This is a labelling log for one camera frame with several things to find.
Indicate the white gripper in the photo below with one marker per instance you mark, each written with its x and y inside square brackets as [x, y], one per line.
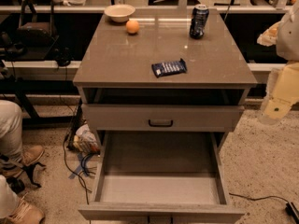
[289, 40]

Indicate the blue rxbar blueberry bar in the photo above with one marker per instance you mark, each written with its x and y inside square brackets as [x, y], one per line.
[169, 68]

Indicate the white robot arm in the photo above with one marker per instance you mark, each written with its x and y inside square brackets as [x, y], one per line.
[284, 34]

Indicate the grey drawer cabinet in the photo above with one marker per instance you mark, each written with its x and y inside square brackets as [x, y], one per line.
[116, 69]

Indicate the open lower drawer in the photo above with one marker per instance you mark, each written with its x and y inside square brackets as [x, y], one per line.
[160, 178]

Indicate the closed upper drawer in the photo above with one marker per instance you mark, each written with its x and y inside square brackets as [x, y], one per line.
[172, 118]

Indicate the blue soda can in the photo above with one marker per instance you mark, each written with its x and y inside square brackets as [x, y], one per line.
[199, 18]

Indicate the orange fruit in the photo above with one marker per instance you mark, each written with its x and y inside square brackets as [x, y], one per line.
[132, 27]

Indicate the white bowl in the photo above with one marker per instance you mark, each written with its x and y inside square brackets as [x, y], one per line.
[119, 13]

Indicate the snack bag on floor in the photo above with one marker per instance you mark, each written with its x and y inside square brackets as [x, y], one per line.
[84, 140]

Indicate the black bag on shelf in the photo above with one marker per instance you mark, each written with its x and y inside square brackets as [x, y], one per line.
[35, 33]

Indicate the person leg upper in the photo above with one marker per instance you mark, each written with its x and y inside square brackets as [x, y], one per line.
[10, 130]

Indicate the person leg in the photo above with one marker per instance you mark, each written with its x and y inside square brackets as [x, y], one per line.
[10, 130]
[9, 200]

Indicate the tan boot upper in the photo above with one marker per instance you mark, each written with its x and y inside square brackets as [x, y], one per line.
[26, 157]

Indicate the tan boot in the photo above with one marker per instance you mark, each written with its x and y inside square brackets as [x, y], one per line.
[26, 157]
[24, 213]

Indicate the tan boot lower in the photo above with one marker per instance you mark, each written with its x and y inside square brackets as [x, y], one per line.
[24, 213]

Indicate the person leg lower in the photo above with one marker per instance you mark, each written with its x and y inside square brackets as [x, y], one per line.
[9, 200]

